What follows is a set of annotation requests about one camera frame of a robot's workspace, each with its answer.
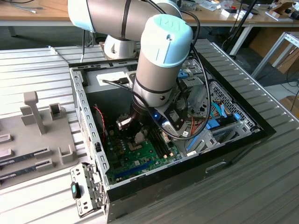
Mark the silver CPU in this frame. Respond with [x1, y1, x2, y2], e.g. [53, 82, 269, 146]
[135, 131, 147, 143]

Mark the CPU socket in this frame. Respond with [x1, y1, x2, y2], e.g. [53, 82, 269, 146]
[127, 141, 143, 152]

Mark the black RAM slot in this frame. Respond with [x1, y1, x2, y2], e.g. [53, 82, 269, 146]
[152, 130, 167, 159]
[155, 132, 171, 158]
[161, 137, 174, 157]
[149, 130, 164, 160]

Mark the green motherboard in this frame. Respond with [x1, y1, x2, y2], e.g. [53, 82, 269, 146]
[105, 112, 185, 185]

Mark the grey power supply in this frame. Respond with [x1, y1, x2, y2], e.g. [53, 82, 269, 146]
[84, 70, 138, 117]

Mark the blue expansion slot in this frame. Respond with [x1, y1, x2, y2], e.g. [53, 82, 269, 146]
[114, 159, 154, 178]

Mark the blue disk carrier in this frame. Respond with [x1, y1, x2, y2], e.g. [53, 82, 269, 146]
[206, 119, 222, 129]
[186, 134, 202, 154]
[177, 69, 190, 80]

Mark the grey metal disk bay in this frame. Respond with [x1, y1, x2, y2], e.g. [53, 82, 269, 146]
[185, 115, 252, 157]
[176, 60, 212, 112]

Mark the black PC case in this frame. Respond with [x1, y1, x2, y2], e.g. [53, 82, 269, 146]
[68, 52, 278, 224]

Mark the grey expansion slot latch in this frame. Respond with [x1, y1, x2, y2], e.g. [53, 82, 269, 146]
[70, 162, 108, 219]

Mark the grey parts rack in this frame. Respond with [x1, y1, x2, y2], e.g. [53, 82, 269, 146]
[0, 91, 79, 187]

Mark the wooden desk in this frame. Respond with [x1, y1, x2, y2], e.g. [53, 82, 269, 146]
[0, 0, 71, 28]
[182, 0, 299, 56]

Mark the RAM stick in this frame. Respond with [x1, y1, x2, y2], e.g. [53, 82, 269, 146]
[0, 153, 37, 166]
[0, 165, 39, 182]

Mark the white box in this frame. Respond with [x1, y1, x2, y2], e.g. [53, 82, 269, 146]
[221, 8, 254, 20]

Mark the black tripod pole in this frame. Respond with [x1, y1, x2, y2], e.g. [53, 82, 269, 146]
[228, 0, 259, 59]

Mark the brown cardboard sheet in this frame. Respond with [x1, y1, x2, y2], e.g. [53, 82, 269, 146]
[249, 28, 299, 74]

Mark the brown cardboard box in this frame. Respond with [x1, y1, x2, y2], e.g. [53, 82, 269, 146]
[279, 94, 299, 112]

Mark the open cardboard box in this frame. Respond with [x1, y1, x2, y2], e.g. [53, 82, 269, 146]
[266, 0, 299, 23]

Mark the black camera bracket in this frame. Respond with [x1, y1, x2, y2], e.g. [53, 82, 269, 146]
[153, 105, 188, 131]

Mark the red black twisted wire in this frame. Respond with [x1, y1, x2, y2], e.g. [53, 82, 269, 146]
[92, 105, 107, 140]

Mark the black plugged cable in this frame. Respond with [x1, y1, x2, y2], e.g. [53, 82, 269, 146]
[101, 78, 164, 112]

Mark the orange red wire bundle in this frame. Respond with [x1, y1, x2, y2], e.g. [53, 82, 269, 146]
[185, 113, 197, 137]

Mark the black camera cable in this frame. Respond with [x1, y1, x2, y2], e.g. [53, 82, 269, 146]
[147, 0, 211, 140]

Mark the blue flat data wire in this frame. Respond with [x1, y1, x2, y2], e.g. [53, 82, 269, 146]
[209, 101, 232, 119]

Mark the black latch handle blue button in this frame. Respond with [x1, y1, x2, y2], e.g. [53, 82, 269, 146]
[70, 182, 82, 199]

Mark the grey loose cable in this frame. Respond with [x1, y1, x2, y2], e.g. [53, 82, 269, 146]
[46, 45, 59, 56]

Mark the aluminium frame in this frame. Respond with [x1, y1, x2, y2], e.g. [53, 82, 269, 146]
[251, 31, 299, 80]

